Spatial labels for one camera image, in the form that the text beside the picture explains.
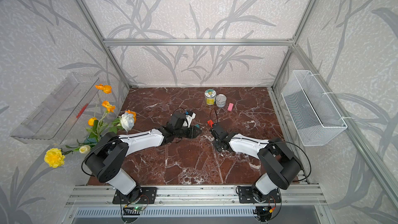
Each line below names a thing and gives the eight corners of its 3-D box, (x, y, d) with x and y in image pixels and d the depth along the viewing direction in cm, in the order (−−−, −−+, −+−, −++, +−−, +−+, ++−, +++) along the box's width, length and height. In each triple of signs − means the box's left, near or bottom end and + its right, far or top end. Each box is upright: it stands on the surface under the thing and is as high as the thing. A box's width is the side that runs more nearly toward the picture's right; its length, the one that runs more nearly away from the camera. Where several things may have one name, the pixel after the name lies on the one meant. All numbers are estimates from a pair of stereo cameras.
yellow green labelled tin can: (204, 105, 112) (204, 97, 105) (204, 97, 117) (204, 88, 110) (216, 105, 112) (216, 97, 105) (215, 97, 117) (216, 88, 110)
